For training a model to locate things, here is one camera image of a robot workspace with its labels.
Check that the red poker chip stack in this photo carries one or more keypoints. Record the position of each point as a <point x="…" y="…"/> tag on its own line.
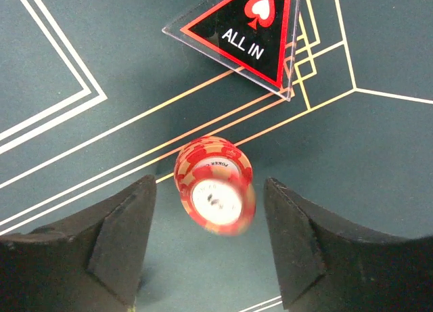
<point x="214" y="179"/>

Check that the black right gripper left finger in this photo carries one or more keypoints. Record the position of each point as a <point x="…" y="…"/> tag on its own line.
<point x="89" y="261"/>

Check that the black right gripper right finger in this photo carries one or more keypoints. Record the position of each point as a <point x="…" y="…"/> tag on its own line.
<point x="325" y="262"/>

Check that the red triangular all-in marker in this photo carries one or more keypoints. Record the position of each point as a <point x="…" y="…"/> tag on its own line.
<point x="255" y="38"/>

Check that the green poker table mat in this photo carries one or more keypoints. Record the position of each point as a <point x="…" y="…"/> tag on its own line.
<point x="95" y="95"/>

